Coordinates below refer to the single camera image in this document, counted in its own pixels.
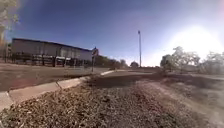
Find row of trees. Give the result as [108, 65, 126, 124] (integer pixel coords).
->
[93, 54, 129, 70]

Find tall thin pole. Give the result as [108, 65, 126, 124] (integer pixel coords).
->
[137, 30, 143, 68]

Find brown mulch-covered ground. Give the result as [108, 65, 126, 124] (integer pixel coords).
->
[0, 70, 224, 128]

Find long grey building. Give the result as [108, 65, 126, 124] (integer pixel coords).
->
[11, 37, 94, 66]

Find dark fence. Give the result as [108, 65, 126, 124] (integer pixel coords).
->
[0, 52, 93, 68]

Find pale bushy trees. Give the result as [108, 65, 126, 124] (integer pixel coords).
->
[159, 45, 224, 75]

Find pale concrete kerb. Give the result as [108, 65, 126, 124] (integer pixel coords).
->
[0, 69, 116, 112]

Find grey asphalt road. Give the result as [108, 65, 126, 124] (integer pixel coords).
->
[0, 63, 111, 93]

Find pale dirt path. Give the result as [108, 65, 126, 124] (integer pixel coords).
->
[156, 78, 224, 128]

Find pale leafy tree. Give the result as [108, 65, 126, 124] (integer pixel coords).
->
[0, 0, 20, 48]

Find road sign on post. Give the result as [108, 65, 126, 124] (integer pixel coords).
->
[91, 46, 100, 73]

